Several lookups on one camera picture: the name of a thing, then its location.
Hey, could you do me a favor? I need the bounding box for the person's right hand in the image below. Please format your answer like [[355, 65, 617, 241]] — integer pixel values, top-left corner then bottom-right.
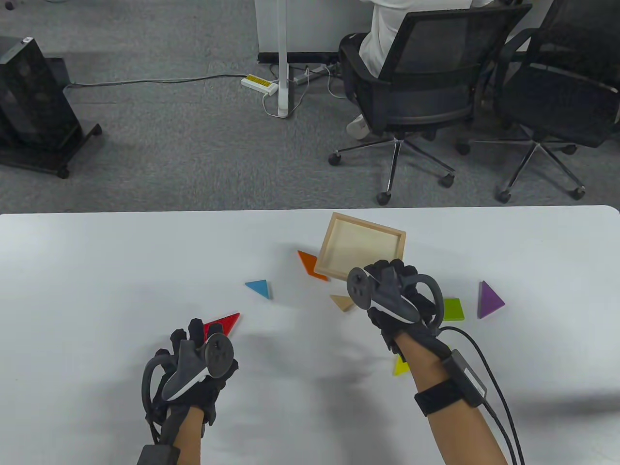
[[363, 259, 454, 364]]

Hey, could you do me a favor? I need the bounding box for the person's left hand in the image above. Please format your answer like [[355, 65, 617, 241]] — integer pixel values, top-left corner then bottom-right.
[[148, 318, 239, 427]]

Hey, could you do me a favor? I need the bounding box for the red triangle tangram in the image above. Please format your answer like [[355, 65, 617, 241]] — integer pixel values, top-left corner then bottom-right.
[[202, 312, 241, 342]]

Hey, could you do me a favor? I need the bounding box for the wooden square tray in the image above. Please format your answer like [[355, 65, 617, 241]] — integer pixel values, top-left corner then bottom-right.
[[314, 212, 406, 291]]

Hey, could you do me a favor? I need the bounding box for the purple triangle tangram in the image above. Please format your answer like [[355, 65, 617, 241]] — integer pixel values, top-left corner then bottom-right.
[[479, 280, 506, 320]]

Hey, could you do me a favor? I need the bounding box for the yellow triangle tangram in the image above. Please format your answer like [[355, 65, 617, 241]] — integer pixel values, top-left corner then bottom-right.
[[393, 346, 451, 376]]

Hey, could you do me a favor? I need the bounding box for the orange parallelogram tangram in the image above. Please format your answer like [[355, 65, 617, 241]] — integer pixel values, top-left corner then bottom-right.
[[296, 250, 329, 282]]

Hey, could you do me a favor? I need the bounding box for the person's right forearm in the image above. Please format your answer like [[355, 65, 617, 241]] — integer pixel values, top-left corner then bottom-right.
[[395, 334, 510, 465]]

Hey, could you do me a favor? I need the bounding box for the grey left hand controller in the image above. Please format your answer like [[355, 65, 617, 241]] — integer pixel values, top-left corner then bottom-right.
[[141, 334, 235, 412]]

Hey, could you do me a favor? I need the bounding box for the grey hand controller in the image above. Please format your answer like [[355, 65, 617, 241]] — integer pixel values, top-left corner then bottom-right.
[[347, 267, 444, 335], [141, 334, 235, 412]]

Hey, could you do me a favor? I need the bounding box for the grey right hand controller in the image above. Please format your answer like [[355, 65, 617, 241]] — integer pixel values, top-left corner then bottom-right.
[[347, 267, 444, 335]]

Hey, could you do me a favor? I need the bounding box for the black right wrist sensor box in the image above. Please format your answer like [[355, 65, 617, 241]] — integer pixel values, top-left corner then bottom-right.
[[414, 350, 487, 417]]

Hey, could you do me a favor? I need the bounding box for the black wrist sensor box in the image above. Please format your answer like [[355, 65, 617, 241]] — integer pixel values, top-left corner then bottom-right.
[[414, 350, 487, 417], [137, 445, 181, 465]]

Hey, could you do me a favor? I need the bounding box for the black left wrist sensor box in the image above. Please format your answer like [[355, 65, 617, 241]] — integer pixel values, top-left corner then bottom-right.
[[137, 445, 181, 465]]

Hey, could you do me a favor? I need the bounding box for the black mesh office chair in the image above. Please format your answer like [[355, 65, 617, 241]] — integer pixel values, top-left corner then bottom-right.
[[328, 4, 532, 206], [455, 0, 620, 204]]

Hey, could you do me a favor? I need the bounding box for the black wheeled cart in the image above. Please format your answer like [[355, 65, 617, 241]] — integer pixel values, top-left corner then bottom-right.
[[0, 124, 103, 180]]

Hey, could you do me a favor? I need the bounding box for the grey power strip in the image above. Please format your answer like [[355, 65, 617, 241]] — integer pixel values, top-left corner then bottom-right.
[[292, 64, 335, 86]]

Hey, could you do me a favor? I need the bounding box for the black desk crossbar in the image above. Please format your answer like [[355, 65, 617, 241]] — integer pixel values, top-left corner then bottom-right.
[[258, 52, 341, 64]]

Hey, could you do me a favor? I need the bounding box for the white and yellow power strip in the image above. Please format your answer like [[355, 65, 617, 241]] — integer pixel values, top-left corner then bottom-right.
[[241, 74, 279, 95]]

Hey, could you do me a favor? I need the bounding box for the white desk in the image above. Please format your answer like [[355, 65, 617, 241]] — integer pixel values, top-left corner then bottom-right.
[[254, 0, 373, 119]]

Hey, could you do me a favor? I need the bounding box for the black computer tower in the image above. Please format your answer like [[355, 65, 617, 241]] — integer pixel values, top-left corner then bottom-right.
[[0, 36, 82, 148]]

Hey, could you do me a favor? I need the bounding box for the black left glove cable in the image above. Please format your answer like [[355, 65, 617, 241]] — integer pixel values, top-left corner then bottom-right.
[[145, 409, 165, 446]]

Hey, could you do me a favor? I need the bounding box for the black glove cable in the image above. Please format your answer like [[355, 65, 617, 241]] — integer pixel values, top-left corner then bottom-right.
[[145, 409, 165, 446], [438, 327, 526, 465]]

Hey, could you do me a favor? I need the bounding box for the black right glove cable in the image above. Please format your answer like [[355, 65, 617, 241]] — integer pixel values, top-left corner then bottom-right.
[[438, 327, 526, 465]]

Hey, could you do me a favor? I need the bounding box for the white floor cable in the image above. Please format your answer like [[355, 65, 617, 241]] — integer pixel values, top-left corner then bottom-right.
[[263, 63, 349, 118]]

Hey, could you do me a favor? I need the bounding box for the grey floor cable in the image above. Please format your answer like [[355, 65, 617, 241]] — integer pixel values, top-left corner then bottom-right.
[[64, 74, 248, 90]]

